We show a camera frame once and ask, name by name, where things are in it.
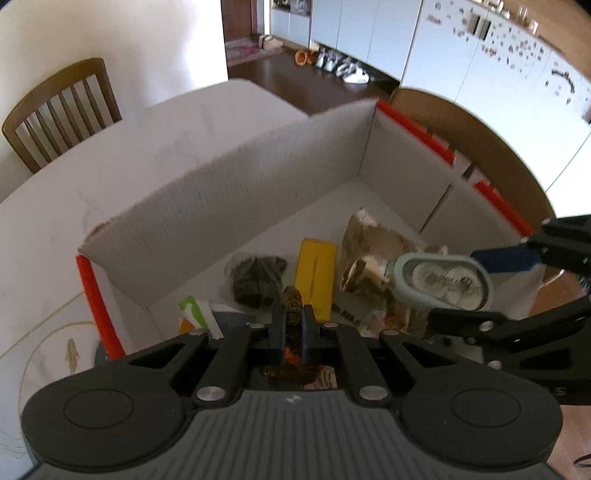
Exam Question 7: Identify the white lower cabinet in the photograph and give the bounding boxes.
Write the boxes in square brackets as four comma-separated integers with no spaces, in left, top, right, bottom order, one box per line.
[270,0,423,84]

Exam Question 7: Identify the grey white sneakers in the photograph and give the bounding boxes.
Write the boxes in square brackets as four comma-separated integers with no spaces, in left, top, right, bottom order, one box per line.
[316,46,345,70]

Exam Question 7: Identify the brown patterned toy animal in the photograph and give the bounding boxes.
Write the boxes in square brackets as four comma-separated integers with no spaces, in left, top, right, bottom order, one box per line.
[261,285,335,391]

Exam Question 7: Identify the small yellow box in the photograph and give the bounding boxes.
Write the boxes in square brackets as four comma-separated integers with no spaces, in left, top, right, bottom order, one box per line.
[293,237,339,321]

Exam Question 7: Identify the dark item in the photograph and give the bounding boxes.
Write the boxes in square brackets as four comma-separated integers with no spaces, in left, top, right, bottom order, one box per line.
[227,254,289,309]

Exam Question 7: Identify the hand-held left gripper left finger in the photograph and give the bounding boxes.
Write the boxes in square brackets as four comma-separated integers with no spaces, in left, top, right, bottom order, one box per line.
[127,305,289,408]

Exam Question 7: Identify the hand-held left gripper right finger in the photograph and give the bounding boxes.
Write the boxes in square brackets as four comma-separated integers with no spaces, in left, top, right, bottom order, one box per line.
[302,305,467,409]

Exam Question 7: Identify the wooden round back chair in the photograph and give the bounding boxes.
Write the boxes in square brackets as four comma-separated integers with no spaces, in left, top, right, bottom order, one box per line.
[390,88,557,217]

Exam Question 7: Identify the red cardboard box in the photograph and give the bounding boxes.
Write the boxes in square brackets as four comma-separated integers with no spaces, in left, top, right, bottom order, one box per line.
[76,98,548,361]

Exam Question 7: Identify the brown door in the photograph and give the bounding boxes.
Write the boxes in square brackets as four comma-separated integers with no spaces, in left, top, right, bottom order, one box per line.
[221,0,259,44]

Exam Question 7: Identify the white sticker covered cabinet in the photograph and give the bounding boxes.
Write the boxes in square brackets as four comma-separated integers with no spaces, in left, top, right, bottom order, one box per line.
[399,0,591,197]

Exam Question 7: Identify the patterned red rug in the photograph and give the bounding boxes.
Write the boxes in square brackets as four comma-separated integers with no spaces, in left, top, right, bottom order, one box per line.
[225,37,278,66]

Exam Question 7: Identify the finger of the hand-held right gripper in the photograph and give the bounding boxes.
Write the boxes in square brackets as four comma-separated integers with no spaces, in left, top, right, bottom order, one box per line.
[471,216,591,278]
[427,300,591,370]

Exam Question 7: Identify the silver foil snack packet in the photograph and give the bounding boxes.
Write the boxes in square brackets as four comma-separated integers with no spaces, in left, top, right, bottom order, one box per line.
[339,208,437,335]

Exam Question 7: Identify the wooden slat back chair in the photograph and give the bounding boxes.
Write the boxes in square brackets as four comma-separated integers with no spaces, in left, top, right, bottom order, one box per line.
[1,58,123,175]

